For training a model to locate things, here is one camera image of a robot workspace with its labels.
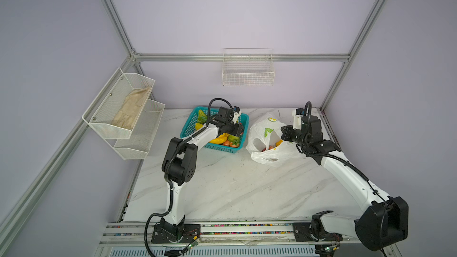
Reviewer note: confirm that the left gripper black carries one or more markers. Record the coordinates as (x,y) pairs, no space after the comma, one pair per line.
(237,129)

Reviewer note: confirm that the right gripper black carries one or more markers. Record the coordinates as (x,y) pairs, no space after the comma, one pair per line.
(288,134)

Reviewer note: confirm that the white lemon print plastic bag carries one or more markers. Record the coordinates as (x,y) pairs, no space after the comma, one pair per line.
(265,145)

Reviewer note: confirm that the yellow fake banana bunch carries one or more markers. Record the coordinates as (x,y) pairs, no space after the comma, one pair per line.
(220,140)

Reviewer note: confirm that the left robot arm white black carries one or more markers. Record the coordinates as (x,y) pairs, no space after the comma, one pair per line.
(179,163)

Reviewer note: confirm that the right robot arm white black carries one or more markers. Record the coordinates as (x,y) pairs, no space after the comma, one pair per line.
(384,218)

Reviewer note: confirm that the green fake leafy fruit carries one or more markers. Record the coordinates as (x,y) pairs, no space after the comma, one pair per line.
(202,117)

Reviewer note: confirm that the lower white mesh shelf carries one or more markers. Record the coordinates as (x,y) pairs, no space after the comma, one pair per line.
(138,146)

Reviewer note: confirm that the white mesh shelf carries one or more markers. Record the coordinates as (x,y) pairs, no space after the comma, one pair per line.
(138,146)
(115,112)

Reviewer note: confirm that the beige cloth in shelf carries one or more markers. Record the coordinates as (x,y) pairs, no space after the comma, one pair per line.
(131,108)

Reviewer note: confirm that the upper white mesh shelf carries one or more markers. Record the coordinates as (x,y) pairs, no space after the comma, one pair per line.
(115,112)

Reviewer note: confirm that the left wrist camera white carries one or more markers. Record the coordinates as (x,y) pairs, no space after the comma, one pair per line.
(236,115)

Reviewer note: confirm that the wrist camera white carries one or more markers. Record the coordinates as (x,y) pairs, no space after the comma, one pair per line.
(297,118)
(236,115)

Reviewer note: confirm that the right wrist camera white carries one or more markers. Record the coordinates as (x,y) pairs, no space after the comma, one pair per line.
(297,118)

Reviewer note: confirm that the white wire wall basket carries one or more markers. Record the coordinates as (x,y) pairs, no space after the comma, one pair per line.
(248,67)

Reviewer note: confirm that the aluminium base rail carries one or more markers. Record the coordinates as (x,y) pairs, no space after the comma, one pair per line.
(232,239)

